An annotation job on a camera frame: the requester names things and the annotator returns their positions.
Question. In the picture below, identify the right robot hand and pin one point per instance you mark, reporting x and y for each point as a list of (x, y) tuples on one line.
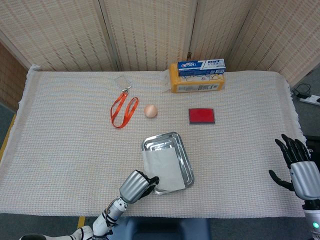
[(301, 172)]

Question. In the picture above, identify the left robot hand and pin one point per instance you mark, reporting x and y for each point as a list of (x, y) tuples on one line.
[(136, 186)]

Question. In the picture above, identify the white cloth napkin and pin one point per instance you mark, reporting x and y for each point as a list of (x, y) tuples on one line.
[(163, 168)]

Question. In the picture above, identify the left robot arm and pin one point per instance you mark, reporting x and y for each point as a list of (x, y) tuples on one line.
[(100, 220)]

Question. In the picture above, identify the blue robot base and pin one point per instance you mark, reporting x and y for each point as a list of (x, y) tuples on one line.
[(165, 228)]

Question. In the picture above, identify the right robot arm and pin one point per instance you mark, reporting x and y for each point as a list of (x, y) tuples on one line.
[(312, 217)]

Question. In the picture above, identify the silver metal tray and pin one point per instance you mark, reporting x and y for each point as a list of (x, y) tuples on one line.
[(181, 155)]

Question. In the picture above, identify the red ink pad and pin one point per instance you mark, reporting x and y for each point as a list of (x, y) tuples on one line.
[(201, 116)]

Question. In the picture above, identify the white power strip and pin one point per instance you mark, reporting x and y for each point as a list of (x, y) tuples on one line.
[(310, 99)]

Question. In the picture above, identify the beige egg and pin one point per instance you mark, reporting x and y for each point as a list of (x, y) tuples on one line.
[(150, 111)]

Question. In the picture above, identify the white woven tablecloth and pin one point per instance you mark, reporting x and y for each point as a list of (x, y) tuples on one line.
[(75, 120)]

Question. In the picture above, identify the yellow tissue pack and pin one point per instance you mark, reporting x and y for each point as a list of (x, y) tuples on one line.
[(197, 83)]

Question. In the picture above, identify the blue white toothpaste box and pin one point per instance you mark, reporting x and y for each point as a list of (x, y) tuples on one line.
[(201, 67)]

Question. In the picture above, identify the beige folding screen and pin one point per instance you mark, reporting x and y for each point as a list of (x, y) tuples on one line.
[(155, 32)]

